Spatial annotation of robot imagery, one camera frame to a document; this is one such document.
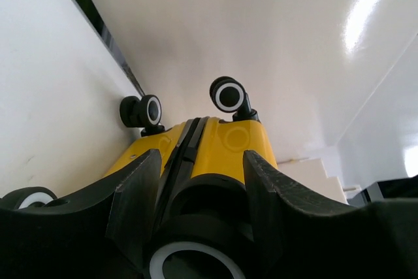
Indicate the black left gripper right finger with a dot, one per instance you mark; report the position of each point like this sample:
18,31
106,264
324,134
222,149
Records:
299,233

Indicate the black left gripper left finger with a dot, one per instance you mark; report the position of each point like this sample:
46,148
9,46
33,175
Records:
99,231

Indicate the yellow cartoon suitcase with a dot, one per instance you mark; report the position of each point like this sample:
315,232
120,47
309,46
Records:
201,222

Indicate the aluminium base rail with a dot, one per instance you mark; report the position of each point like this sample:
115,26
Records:
95,19

